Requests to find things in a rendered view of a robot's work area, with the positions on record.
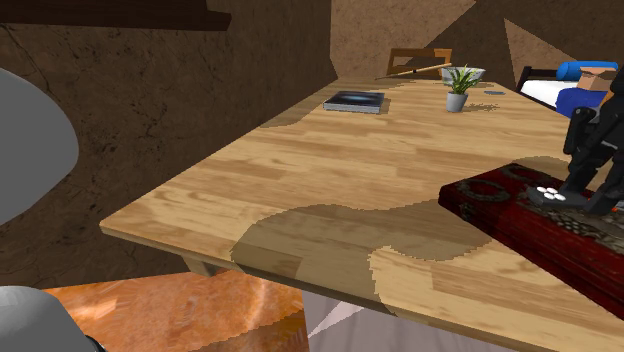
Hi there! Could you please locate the dark grey remote control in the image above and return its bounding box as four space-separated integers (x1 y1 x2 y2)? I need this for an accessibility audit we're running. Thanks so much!
525 183 595 211

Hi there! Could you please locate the wooden chair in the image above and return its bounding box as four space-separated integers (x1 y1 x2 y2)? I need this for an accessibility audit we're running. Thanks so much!
385 47 454 80

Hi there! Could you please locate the red patterned box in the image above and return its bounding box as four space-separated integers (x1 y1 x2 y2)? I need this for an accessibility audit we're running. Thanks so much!
437 162 624 321

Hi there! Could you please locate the wooden table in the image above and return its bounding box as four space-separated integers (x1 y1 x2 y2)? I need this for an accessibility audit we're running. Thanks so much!
98 75 624 352

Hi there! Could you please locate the grey bowl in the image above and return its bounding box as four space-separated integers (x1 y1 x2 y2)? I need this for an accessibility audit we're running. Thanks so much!
440 66 488 87

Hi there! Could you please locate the potted plant in grey pot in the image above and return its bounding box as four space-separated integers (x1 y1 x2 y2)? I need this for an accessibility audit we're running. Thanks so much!
442 64 485 114

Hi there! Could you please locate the dark blue book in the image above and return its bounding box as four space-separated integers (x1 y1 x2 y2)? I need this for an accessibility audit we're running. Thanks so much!
322 89 387 116

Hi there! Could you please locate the bed with blue bedding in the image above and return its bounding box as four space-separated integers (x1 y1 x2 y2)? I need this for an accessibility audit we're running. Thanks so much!
515 60 621 119

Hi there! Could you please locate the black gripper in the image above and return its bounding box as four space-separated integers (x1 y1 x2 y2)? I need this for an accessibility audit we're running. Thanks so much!
560 64 624 217

